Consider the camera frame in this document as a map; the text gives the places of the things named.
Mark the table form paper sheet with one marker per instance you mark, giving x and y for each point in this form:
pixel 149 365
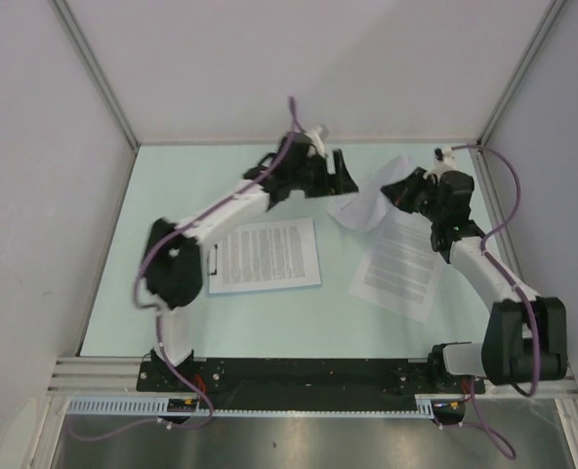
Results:
pixel 364 210

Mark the aluminium frame post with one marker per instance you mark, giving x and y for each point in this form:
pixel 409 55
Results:
pixel 85 52
pixel 534 47

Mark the text paper sheet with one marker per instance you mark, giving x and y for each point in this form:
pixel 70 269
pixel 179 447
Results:
pixel 400 272
pixel 297 236

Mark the right aluminium frame post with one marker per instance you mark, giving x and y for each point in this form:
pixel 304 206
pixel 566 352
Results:
pixel 534 47

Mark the aluminium front frame rail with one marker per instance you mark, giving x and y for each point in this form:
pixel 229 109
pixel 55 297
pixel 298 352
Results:
pixel 119 376

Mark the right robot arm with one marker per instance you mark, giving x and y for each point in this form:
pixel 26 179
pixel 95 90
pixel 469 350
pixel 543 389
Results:
pixel 525 340

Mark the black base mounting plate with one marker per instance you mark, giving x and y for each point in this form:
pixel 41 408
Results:
pixel 313 382

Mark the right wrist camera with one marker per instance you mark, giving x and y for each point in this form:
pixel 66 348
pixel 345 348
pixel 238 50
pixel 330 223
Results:
pixel 444 161

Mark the left aluminium frame post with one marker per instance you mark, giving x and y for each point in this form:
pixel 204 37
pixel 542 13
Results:
pixel 85 52

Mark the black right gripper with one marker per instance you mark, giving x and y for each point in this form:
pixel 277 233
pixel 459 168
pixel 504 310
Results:
pixel 400 192

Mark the slotted cable duct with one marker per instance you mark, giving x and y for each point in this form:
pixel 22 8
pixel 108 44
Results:
pixel 397 407

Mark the metal folder clip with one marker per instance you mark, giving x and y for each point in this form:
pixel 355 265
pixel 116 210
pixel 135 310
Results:
pixel 214 261

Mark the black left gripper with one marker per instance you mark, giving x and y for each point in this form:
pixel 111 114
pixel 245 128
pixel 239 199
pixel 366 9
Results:
pixel 335 184

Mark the blue clipboard folder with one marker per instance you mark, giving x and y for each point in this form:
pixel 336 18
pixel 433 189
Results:
pixel 254 271

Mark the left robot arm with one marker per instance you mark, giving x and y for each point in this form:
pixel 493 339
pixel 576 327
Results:
pixel 171 274

